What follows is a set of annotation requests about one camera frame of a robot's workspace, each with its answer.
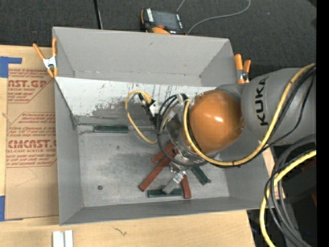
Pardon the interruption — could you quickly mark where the black cylinder on white bracket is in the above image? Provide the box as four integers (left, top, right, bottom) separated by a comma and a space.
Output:
138, 92, 158, 118

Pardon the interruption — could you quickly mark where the dark green flat block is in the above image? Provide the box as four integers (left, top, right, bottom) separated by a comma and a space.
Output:
192, 164, 212, 186
147, 188, 184, 198
93, 125, 130, 134

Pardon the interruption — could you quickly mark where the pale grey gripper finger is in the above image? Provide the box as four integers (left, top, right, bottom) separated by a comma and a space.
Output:
162, 170, 188, 195

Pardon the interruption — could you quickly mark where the brown cardboard board, red print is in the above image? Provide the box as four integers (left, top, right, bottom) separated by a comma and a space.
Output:
0, 44, 60, 221

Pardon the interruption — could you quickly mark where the grey metal bin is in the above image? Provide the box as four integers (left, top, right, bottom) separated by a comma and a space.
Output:
52, 26, 271, 226

